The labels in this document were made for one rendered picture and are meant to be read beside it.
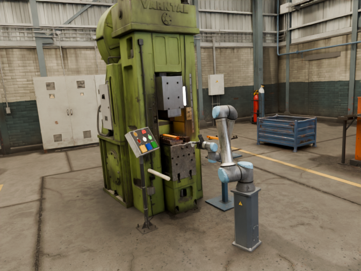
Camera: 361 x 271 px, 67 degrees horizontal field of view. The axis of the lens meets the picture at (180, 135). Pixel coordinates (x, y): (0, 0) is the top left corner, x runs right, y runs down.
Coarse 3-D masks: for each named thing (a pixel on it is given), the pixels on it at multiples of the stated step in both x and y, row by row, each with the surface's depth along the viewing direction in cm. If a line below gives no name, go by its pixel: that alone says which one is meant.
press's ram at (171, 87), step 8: (160, 80) 330; (168, 80) 333; (176, 80) 339; (160, 88) 333; (168, 88) 334; (176, 88) 341; (160, 96) 336; (168, 96) 335; (176, 96) 342; (160, 104) 339; (168, 104) 337; (176, 104) 343
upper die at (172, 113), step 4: (160, 112) 352; (164, 112) 343; (168, 112) 338; (172, 112) 342; (176, 112) 345; (180, 112) 349; (160, 116) 353; (164, 116) 345; (168, 116) 338; (172, 116) 342; (176, 116) 345
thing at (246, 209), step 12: (240, 192) 266; (252, 192) 264; (240, 204) 269; (252, 204) 266; (240, 216) 272; (252, 216) 268; (240, 228) 274; (252, 228) 270; (240, 240) 277; (252, 240) 272
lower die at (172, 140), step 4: (160, 136) 373; (164, 136) 371; (168, 136) 363; (176, 136) 364; (160, 140) 363; (168, 140) 346; (172, 140) 346; (176, 140) 350; (180, 140) 354; (172, 144) 347; (176, 144) 350
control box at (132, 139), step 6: (132, 132) 295; (138, 132) 303; (144, 132) 310; (150, 132) 319; (126, 138) 296; (132, 138) 292; (138, 138) 298; (132, 144) 293; (138, 144) 294; (144, 144) 301; (150, 144) 309; (156, 144) 317; (138, 150) 290; (150, 150) 304; (138, 156) 292
